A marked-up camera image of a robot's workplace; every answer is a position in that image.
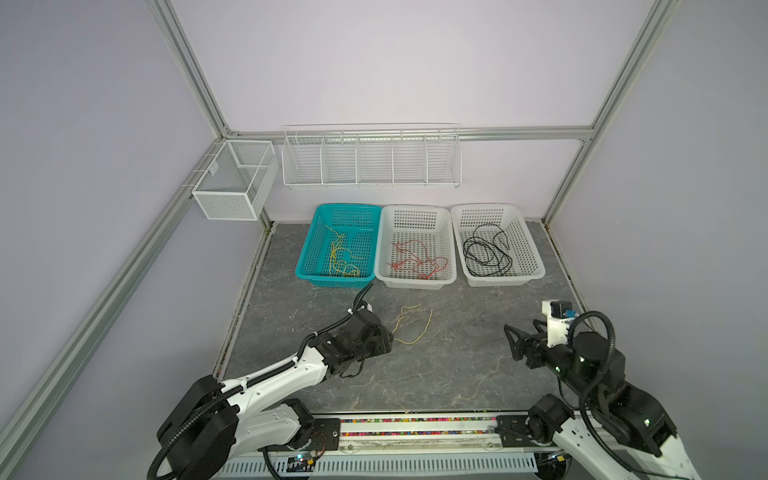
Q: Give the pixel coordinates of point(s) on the white plastic basket middle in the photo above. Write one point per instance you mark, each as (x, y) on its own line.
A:
(416, 248)

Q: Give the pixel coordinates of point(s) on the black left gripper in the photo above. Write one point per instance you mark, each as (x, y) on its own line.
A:
(383, 344)

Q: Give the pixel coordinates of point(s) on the white slotted cable duct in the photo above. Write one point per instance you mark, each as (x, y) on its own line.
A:
(380, 466)

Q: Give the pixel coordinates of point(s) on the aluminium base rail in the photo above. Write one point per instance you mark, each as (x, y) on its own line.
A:
(432, 429)

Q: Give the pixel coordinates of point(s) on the white mesh wall box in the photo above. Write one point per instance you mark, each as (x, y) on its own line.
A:
(237, 181)

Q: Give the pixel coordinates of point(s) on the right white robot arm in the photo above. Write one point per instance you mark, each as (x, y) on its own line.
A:
(615, 430)

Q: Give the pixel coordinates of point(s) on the white plastic basket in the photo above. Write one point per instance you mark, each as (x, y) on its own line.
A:
(416, 248)
(495, 246)

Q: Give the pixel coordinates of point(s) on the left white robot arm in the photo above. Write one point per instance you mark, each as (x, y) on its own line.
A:
(322, 354)

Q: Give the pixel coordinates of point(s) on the white wire shelf rack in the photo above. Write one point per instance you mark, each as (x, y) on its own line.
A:
(370, 155)

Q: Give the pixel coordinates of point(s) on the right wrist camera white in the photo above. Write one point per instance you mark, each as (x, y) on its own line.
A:
(559, 315)

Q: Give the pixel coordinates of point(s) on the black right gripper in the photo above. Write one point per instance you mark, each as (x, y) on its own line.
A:
(539, 346)

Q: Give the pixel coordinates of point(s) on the teal plastic basket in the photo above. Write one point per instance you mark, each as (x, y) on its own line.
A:
(340, 247)

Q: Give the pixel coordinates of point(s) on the white plastic basket right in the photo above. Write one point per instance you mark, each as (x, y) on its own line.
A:
(495, 246)

